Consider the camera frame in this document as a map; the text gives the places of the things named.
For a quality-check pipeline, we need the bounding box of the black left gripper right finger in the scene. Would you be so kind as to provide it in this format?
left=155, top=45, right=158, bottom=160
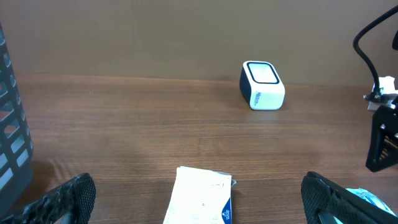
left=301, top=172, right=397, bottom=224

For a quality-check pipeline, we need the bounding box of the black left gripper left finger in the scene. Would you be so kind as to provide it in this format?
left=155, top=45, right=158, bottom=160
left=1, top=173, right=96, bottom=224

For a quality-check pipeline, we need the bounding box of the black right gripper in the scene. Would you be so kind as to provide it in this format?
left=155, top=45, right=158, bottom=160
left=366, top=93, right=398, bottom=172

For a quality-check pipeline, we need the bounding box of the teal wet wipes pack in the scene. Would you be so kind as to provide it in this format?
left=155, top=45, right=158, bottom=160
left=323, top=187, right=397, bottom=224

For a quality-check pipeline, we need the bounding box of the white blue carton box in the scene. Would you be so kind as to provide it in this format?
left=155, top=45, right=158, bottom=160
left=163, top=166, right=236, bottom=224

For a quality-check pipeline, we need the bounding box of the white barcode scanner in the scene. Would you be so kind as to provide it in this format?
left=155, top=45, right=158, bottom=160
left=239, top=60, right=285, bottom=111

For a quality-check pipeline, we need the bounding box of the grey plastic mesh basket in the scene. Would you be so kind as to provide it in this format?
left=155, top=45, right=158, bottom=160
left=1, top=32, right=33, bottom=216

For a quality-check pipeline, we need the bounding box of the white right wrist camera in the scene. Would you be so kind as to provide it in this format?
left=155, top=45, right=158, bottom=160
left=363, top=76, right=397, bottom=111

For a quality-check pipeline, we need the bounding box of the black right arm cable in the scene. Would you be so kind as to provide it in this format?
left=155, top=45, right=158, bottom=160
left=353, top=5, right=398, bottom=94

